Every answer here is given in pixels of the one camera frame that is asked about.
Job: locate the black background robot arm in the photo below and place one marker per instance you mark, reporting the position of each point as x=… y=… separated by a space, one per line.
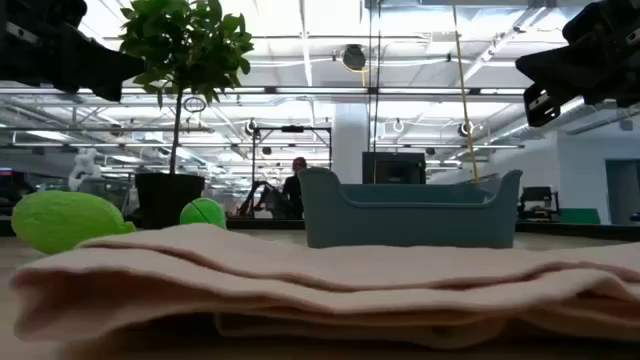
x=255 y=192

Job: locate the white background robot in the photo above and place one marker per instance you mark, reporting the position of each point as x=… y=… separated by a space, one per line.
x=85 y=162

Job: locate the person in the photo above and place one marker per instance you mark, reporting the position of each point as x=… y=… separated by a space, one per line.
x=292 y=192

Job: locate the black background machine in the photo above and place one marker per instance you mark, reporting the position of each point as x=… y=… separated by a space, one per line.
x=537 y=195

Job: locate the black cabinet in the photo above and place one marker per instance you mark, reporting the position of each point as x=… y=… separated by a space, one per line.
x=394 y=167

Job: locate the green round toy vegetable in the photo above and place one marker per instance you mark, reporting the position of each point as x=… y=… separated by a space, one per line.
x=212 y=215

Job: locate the green box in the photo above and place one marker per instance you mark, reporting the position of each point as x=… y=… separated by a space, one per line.
x=580 y=216

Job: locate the beige folded cloth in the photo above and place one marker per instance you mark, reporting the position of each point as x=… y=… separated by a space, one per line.
x=300 y=280

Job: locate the black metal frame rig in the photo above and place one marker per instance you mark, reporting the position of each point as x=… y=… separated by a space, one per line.
x=292 y=129

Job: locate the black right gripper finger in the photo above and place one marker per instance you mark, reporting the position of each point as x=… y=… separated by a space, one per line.
x=542 y=105
x=565 y=67

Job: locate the teal plastic container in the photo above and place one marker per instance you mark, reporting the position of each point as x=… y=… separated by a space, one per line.
x=400 y=225

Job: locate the black table edge rail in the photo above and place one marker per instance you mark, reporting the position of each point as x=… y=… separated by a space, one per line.
x=575 y=229

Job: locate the grey door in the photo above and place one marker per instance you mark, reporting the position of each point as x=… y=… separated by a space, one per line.
x=622 y=192

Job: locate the white building column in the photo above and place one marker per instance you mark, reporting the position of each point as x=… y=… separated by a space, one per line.
x=350 y=140

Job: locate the black plant pot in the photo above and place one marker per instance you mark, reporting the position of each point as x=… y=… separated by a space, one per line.
x=167 y=200

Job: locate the green leafy potted tree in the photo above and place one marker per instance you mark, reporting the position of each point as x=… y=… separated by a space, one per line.
x=190 y=40

